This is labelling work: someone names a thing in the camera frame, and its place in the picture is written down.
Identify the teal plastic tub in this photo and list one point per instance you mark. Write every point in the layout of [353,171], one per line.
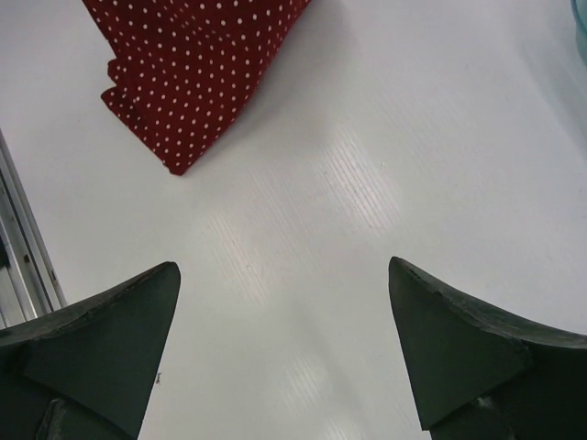
[578,8]

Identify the aluminium rail frame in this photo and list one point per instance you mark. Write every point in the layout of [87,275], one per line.
[29,285]

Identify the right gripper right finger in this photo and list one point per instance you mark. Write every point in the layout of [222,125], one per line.
[477,371]

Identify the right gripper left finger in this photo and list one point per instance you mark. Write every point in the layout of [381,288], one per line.
[86,371]

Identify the red polka dot skirt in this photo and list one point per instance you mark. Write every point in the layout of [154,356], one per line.
[183,71]

